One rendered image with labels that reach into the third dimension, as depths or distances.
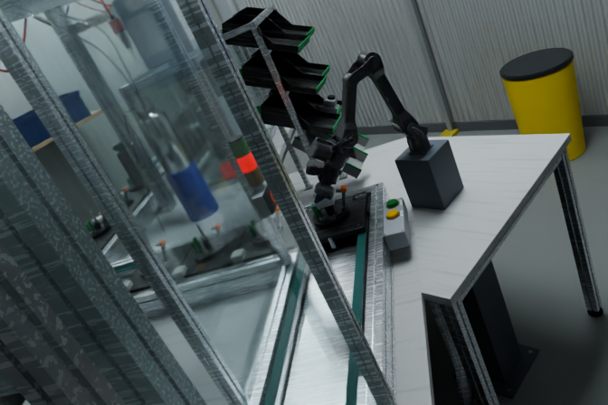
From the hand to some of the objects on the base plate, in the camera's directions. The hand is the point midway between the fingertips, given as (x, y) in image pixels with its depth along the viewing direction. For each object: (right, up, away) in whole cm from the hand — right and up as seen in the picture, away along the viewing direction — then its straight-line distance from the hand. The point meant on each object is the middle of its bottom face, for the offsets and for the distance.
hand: (320, 191), depth 178 cm
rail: (+19, -26, -20) cm, 38 cm away
